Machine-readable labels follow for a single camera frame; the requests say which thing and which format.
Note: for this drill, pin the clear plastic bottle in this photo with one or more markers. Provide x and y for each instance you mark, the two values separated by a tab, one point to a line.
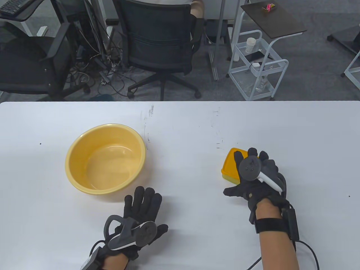
261	84

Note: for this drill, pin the black phone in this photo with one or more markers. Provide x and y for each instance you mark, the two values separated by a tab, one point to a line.
257	56

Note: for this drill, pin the person's left forearm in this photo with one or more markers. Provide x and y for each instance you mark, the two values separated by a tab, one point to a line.
115	261

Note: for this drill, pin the white charger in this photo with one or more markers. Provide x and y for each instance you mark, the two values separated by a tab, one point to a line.
256	65

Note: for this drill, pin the black table base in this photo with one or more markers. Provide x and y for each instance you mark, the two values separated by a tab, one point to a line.
348	38

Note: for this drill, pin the dark teal round object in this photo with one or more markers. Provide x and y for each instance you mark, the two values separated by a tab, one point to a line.
102	98

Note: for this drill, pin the dark brown side table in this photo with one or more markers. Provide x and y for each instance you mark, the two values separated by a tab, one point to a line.
275	22

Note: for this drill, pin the black keyboard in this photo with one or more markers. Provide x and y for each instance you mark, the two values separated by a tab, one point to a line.
11	7

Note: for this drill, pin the white table frame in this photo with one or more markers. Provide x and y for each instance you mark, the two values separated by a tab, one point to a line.
350	70

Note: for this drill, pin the yellow plastic basin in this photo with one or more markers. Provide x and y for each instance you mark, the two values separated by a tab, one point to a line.
84	168

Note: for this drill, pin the black wrist camera band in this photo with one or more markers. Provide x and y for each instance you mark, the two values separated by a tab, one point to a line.
91	260
291	223

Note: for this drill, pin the black left wrist camera band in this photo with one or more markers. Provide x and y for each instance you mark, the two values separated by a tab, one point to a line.
91	260

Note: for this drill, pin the black padded office chair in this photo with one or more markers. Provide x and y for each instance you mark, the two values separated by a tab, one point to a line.
22	67

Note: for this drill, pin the person's left hand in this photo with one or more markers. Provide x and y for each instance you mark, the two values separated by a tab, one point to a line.
143	202

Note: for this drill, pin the black mesh office chair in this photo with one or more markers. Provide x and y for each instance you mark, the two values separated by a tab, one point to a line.
157	47

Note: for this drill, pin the grey hand controller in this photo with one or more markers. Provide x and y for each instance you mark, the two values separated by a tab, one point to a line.
146	232
249	168

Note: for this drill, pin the white power strip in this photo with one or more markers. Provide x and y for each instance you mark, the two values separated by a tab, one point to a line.
42	31

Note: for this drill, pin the grey metal desk leg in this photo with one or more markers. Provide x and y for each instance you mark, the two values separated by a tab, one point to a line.
218	33

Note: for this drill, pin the person's right hand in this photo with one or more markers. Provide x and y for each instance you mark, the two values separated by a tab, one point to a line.
253	191

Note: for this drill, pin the grey left hand controller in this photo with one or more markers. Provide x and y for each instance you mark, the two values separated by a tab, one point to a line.
146	232

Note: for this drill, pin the black computer tower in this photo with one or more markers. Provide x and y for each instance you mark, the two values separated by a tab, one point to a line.
70	17

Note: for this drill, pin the white paper cup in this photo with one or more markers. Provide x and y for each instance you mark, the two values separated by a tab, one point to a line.
250	45

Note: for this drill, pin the grey keyboard desk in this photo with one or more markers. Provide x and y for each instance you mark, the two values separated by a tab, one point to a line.
31	9

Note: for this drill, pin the grey right hand controller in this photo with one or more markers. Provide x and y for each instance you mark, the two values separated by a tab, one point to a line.
249	168

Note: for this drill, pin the small pink object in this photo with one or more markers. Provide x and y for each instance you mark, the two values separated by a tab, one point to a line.
269	7

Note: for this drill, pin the black right wrist camera band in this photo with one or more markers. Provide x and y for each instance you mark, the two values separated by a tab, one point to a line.
291	223

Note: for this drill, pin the orange container lid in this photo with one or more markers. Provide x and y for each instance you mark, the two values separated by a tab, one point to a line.
229	163

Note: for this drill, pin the yellow plastic container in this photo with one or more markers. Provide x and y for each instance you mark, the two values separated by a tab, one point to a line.
229	179

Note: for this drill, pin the white rolling cart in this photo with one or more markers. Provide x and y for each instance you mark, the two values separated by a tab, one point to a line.
270	83

